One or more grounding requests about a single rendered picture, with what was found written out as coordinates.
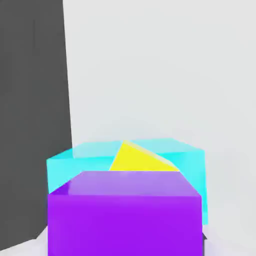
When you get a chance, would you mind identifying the small purple cube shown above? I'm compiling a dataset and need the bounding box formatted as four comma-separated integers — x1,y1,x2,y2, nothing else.
47,170,203,256

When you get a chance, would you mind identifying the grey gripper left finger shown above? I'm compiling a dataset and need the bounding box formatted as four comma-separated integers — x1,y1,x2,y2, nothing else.
0,225,49,256

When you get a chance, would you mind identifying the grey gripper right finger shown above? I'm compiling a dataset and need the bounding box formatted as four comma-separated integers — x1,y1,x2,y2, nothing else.
201,232,256,256

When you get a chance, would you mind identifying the large cyan box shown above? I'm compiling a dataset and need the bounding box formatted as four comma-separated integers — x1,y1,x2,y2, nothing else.
46,137,209,226

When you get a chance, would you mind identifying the small yellow cube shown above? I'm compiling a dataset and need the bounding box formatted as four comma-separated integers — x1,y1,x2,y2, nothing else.
108,139,181,172

